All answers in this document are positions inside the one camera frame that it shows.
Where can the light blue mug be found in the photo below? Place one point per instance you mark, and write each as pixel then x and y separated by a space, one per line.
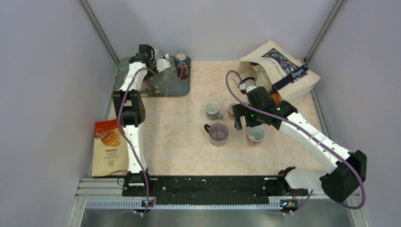
pixel 212 111

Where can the dark brown mug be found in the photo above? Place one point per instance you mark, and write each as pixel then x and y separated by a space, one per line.
pixel 182 71

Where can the cassava chips bag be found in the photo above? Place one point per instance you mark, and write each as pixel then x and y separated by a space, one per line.
pixel 110 152

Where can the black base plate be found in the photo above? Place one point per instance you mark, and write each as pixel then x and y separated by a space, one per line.
pixel 211 190

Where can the aluminium rail frame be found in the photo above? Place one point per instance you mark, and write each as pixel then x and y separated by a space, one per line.
pixel 104 194

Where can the salmon mug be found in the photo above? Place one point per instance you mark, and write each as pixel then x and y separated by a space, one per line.
pixel 230 111
pixel 255 135

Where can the lilac mug black handle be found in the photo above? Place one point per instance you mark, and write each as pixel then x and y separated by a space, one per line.
pixel 218 134

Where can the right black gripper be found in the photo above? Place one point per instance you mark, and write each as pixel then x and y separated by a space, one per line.
pixel 240 110

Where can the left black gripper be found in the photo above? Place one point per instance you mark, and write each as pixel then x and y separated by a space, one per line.
pixel 153 63

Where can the green floral tray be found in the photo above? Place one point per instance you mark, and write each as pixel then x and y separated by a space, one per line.
pixel 166 84

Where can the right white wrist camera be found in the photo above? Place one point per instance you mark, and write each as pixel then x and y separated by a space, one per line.
pixel 245 89

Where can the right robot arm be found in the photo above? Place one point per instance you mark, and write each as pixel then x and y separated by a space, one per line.
pixel 343 171

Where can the salmon mug front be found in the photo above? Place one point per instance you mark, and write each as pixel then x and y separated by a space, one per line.
pixel 230 111

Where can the beige tote bag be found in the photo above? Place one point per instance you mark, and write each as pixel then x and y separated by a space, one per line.
pixel 277 71

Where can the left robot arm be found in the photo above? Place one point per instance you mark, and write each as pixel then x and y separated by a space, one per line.
pixel 131 113

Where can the orange snack packet in bag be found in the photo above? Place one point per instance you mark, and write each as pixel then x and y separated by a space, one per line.
pixel 276 97

